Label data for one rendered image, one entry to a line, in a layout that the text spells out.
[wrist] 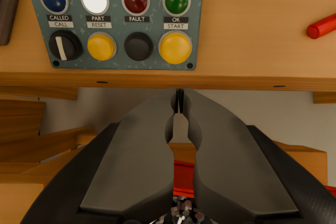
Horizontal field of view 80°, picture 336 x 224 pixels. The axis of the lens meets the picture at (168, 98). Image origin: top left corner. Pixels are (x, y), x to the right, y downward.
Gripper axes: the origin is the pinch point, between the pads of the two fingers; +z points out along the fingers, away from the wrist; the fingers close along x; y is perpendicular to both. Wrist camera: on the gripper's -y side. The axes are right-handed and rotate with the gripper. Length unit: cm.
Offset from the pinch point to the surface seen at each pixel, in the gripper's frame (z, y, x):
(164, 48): 7.3, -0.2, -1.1
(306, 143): 71, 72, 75
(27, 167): 15.6, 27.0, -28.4
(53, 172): 10.3, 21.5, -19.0
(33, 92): 55, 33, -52
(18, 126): 62, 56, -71
